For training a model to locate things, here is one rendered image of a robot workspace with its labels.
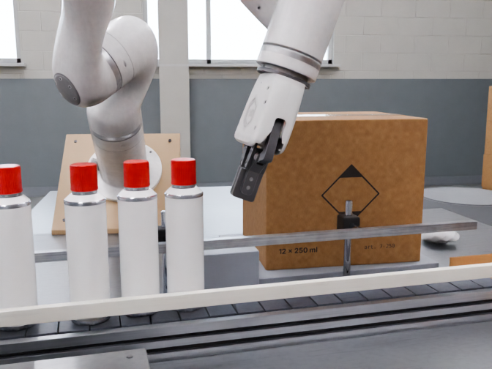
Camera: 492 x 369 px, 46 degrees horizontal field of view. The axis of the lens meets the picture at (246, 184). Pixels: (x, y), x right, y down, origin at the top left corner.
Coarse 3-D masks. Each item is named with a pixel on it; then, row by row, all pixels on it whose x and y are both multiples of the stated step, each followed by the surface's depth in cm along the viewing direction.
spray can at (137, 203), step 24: (144, 168) 74; (120, 192) 75; (144, 192) 74; (120, 216) 74; (144, 216) 74; (120, 240) 75; (144, 240) 74; (120, 264) 76; (144, 264) 75; (144, 288) 75
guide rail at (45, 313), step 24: (480, 264) 86; (216, 288) 76; (240, 288) 76; (264, 288) 77; (288, 288) 78; (312, 288) 79; (336, 288) 80; (360, 288) 81; (0, 312) 69; (24, 312) 69; (48, 312) 70; (72, 312) 71; (96, 312) 72; (120, 312) 72; (144, 312) 73
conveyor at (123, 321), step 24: (384, 288) 86; (408, 288) 86; (432, 288) 86; (456, 288) 86; (480, 288) 87; (168, 312) 77; (192, 312) 77; (216, 312) 77; (240, 312) 77; (264, 312) 79; (0, 336) 70; (24, 336) 71
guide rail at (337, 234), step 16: (416, 224) 91; (432, 224) 91; (448, 224) 92; (464, 224) 93; (208, 240) 82; (224, 240) 83; (240, 240) 83; (256, 240) 84; (272, 240) 85; (288, 240) 85; (304, 240) 86; (320, 240) 87; (48, 256) 77; (64, 256) 77; (112, 256) 79
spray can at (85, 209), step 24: (72, 168) 71; (96, 168) 72; (72, 192) 72; (96, 192) 72; (72, 216) 71; (96, 216) 71; (72, 240) 71; (96, 240) 72; (72, 264) 72; (96, 264) 72; (72, 288) 73; (96, 288) 73
